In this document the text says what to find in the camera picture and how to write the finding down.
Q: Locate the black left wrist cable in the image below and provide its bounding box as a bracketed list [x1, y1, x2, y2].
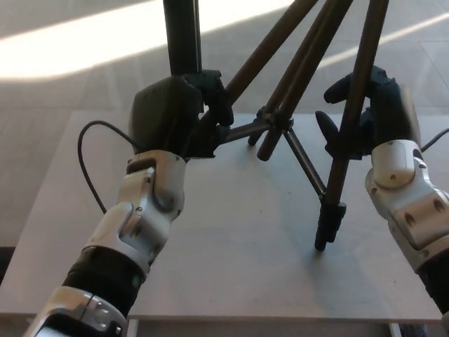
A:
[77, 121, 141, 214]

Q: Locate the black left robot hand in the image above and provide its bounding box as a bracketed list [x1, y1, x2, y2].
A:
[128, 70, 235, 159]

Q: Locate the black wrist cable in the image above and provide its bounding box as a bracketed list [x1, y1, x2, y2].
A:
[77, 121, 141, 214]
[420, 128, 449, 152]

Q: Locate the black vertical pillar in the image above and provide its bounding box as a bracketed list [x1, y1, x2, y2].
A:
[163, 0, 203, 77]

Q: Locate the brown tripod with black joints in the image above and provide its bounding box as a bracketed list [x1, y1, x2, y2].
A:
[189, 0, 390, 252]

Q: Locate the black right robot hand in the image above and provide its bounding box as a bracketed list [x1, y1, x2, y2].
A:
[314, 65, 422, 159]

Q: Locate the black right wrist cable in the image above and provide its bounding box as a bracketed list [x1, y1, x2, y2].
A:
[420, 128, 449, 152]

